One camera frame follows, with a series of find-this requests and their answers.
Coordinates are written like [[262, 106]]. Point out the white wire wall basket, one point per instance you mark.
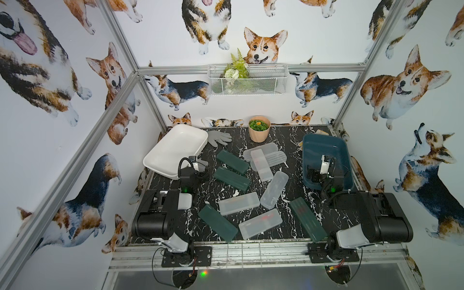
[[249, 80]]

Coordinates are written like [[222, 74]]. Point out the green pencil case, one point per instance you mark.
[[233, 161], [219, 224], [237, 181], [308, 220]]

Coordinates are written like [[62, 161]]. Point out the beige ribbed flower pot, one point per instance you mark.
[[259, 128]]

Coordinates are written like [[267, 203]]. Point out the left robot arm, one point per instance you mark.
[[158, 216]]

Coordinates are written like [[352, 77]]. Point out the green pencil case front right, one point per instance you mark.
[[308, 220]]

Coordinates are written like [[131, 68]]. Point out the clear case with pens middle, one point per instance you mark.
[[239, 203]]

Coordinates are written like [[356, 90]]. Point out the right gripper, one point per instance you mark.
[[316, 177]]

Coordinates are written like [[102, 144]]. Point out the green fern plant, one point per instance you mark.
[[236, 75]]

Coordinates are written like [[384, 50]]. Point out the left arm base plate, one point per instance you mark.
[[199, 256]]

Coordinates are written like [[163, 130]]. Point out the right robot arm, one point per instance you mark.
[[381, 219]]

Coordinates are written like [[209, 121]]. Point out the green pencil case upper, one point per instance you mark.
[[233, 161]]

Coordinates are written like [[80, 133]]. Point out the teal storage box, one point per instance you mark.
[[314, 147]]

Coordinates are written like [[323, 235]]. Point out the green pencil case front left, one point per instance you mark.
[[219, 224]]

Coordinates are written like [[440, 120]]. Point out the grey rubber glove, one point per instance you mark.
[[216, 138]]

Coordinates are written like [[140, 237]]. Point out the white storage tray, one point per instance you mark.
[[181, 141]]

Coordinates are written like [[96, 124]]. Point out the aluminium front rail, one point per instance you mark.
[[223, 256]]

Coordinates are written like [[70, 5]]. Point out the clear case with red pen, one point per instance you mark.
[[260, 224]]

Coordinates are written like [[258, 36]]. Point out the clear pencil case top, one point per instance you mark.
[[266, 149]]

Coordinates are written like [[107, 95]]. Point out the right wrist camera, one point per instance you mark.
[[325, 164]]

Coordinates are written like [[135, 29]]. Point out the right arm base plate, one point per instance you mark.
[[323, 253]]

